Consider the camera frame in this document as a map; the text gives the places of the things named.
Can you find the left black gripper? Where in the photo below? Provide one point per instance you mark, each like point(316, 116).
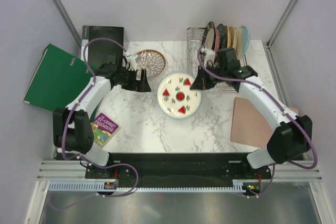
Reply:
point(137, 86)

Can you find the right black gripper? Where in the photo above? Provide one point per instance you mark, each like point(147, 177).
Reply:
point(201, 81)

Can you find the white strawberry pattern plate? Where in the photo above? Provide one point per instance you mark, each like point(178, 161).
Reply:
point(175, 96)

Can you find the black rimmed beige plate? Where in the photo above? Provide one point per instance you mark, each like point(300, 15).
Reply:
point(209, 36)

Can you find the pink polka dot plate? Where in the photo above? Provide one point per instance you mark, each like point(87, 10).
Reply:
point(217, 40)

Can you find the wire dish rack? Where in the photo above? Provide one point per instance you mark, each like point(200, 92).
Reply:
point(194, 40)

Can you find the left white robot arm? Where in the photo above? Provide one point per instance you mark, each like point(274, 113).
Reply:
point(72, 129)

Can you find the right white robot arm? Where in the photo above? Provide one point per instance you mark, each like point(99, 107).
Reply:
point(291, 133)

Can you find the cream plate in rack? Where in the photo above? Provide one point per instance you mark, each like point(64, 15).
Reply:
point(238, 40)
point(232, 37)

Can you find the dark teal plate in rack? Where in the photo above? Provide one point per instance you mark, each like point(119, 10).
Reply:
point(223, 34)

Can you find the light blue plate in rack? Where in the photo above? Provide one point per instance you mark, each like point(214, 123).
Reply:
point(243, 39)

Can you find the brown floral pattern plate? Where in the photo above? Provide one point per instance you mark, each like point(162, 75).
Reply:
point(152, 61)

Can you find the black binder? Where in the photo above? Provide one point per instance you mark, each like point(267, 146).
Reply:
point(99, 52)

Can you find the purple children's book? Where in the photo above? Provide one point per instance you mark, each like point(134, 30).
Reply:
point(104, 129)

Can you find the pink cutting board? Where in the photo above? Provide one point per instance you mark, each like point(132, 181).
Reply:
point(249, 127)

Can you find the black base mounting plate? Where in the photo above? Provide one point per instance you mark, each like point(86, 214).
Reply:
point(178, 169)

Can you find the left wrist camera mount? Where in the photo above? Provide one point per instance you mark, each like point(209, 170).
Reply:
point(132, 61)

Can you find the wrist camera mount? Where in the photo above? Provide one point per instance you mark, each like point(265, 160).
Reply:
point(207, 55)
point(132, 61)

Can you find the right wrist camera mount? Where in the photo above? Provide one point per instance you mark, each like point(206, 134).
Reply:
point(207, 55)

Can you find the green ring binder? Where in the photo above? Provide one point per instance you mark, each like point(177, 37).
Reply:
point(58, 79)

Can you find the white slotted cable duct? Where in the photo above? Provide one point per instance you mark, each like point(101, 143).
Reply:
point(107, 187)

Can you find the aluminium front rail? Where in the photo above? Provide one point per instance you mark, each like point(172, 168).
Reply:
point(73, 171)

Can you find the left aluminium frame post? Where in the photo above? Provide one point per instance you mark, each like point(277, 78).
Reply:
point(67, 20)

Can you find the aluminium frame post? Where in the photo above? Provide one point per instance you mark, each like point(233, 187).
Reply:
point(285, 15)
point(67, 20)

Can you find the right aluminium frame post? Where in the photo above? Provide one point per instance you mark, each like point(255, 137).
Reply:
point(285, 15)

